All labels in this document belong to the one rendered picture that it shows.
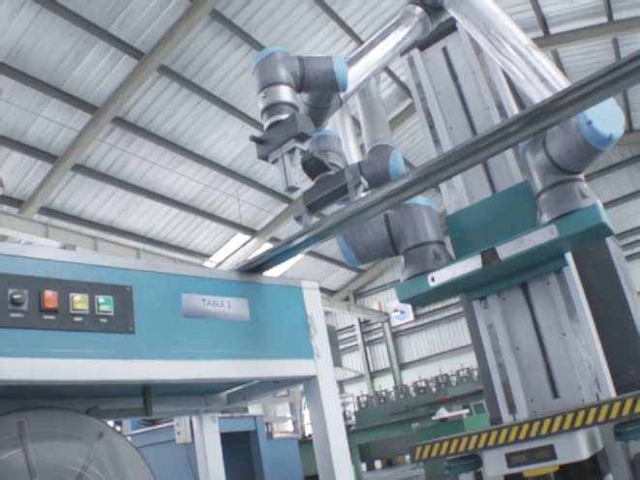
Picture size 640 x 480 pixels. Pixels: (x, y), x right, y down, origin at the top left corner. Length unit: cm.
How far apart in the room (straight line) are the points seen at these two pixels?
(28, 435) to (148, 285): 34
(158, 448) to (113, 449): 298
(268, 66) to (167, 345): 64
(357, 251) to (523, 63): 76
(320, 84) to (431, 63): 99
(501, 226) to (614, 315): 45
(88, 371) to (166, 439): 307
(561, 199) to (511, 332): 49
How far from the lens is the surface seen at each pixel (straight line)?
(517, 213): 174
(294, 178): 111
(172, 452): 397
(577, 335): 167
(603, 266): 184
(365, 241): 173
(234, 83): 1032
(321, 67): 127
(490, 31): 157
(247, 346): 110
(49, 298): 94
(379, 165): 150
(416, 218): 172
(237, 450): 429
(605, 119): 148
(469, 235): 179
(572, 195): 153
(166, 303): 103
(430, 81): 214
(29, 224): 921
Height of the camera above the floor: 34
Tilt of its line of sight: 21 degrees up
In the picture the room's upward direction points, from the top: 11 degrees counter-clockwise
